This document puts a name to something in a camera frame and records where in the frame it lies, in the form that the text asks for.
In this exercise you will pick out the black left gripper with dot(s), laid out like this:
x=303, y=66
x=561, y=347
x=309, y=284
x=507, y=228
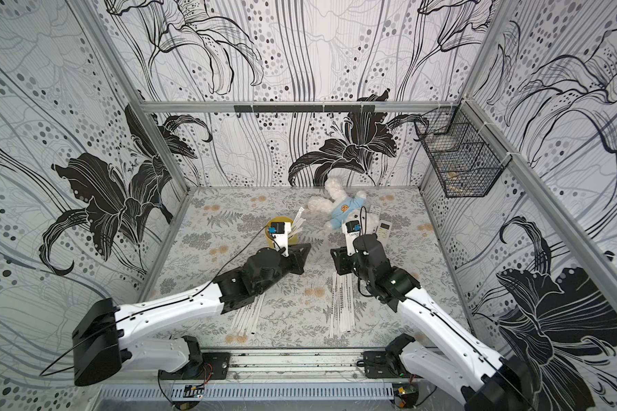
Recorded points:
x=296, y=253

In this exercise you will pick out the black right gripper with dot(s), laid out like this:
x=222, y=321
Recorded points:
x=345, y=258

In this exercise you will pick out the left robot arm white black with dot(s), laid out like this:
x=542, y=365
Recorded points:
x=111, y=338

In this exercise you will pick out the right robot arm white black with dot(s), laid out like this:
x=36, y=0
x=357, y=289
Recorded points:
x=510, y=388

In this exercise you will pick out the bundle of wrapped straws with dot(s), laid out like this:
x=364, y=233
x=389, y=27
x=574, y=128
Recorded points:
x=297, y=223

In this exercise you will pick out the yellow metal cup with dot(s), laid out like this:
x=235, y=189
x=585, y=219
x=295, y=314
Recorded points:
x=293, y=240

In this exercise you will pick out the white remote control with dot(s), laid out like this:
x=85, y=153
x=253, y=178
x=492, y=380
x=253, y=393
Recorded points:
x=383, y=231

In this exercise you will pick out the white plush bunny toy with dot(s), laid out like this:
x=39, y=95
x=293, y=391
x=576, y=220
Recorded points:
x=340, y=207

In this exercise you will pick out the horizontal aluminium back bar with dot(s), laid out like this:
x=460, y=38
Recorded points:
x=291, y=107

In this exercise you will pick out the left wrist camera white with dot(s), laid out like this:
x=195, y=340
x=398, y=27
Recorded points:
x=278, y=233

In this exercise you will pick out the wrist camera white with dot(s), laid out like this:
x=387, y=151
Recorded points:
x=278, y=233
x=351, y=230

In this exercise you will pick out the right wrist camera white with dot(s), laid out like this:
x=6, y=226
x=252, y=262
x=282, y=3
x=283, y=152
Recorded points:
x=351, y=230

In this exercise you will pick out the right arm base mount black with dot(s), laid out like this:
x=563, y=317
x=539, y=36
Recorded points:
x=386, y=363

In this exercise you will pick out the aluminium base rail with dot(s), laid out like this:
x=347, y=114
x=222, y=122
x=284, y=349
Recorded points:
x=298, y=365

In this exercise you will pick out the white slotted cable duct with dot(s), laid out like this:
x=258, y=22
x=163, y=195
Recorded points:
x=256, y=392

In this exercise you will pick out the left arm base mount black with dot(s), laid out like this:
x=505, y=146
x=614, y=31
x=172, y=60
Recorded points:
x=201, y=364

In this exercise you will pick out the black wire basket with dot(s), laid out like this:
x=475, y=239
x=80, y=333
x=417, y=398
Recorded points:
x=464, y=163

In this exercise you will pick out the aluminium frame post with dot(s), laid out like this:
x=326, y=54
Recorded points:
x=89, y=21

